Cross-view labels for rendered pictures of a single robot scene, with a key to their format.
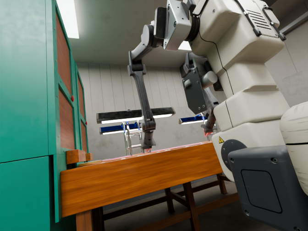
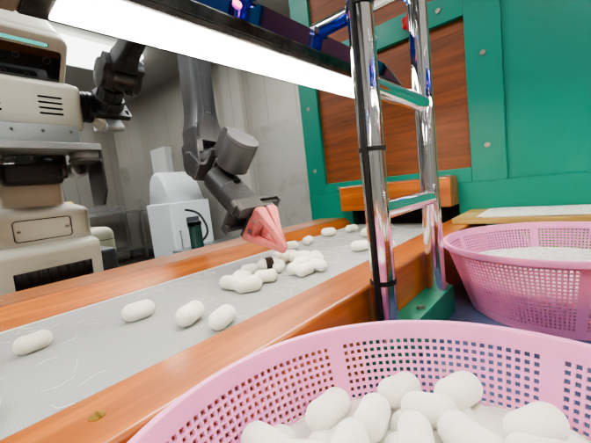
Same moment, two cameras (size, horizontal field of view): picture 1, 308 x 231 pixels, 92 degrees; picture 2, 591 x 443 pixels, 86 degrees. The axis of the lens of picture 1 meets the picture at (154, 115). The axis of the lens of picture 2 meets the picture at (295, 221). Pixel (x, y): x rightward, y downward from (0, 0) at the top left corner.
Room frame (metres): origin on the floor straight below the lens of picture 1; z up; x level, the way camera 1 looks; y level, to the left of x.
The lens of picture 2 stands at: (1.56, -0.12, 0.87)
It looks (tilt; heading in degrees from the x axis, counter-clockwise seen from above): 6 degrees down; 152
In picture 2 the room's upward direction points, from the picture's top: 6 degrees counter-clockwise
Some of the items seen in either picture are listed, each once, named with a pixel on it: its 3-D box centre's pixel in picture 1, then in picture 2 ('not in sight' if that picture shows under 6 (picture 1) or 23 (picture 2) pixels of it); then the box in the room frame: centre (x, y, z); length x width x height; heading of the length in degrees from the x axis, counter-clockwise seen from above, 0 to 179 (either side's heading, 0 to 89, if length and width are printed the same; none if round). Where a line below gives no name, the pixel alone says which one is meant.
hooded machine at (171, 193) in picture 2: not in sight; (179, 221); (-2.70, 0.51, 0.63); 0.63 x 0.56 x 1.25; 23
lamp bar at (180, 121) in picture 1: (200, 118); not in sight; (2.00, -0.60, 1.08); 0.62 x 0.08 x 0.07; 110
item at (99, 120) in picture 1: (138, 114); (286, 43); (1.15, 0.12, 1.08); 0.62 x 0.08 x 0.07; 110
